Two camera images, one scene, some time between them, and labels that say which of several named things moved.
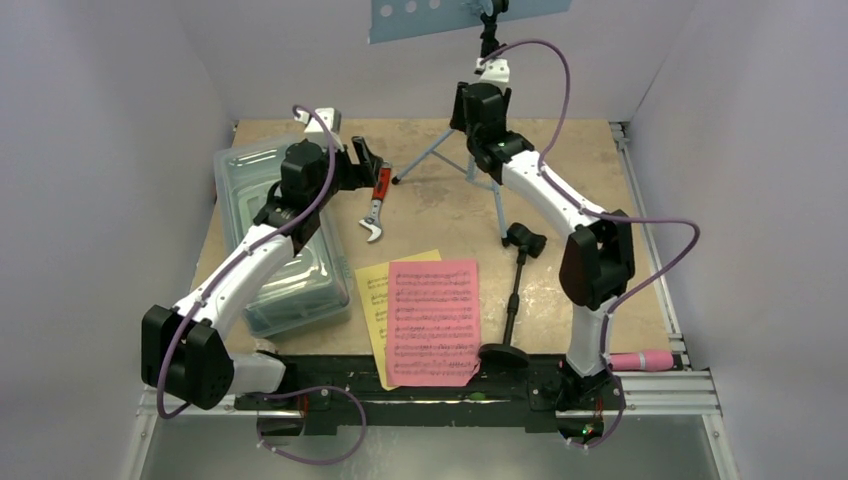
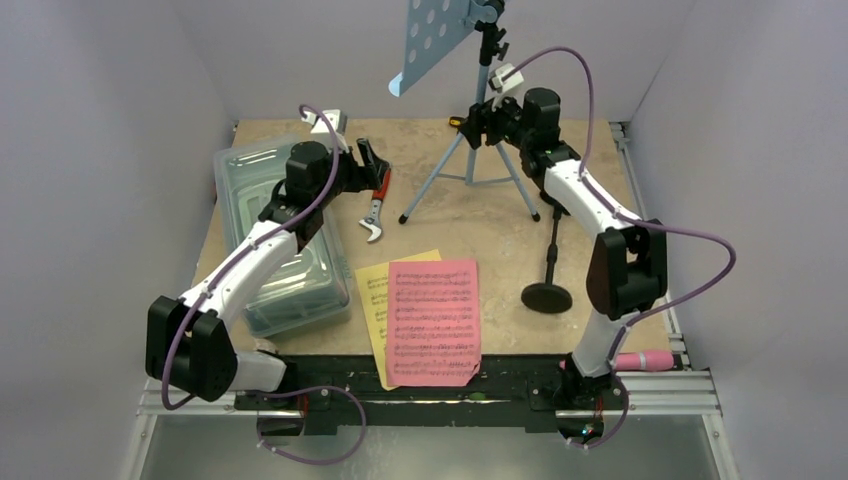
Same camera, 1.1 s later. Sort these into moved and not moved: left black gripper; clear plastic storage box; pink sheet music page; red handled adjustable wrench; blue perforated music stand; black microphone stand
Moved: blue perforated music stand; black microphone stand
Not moved: red handled adjustable wrench; left black gripper; clear plastic storage box; pink sheet music page
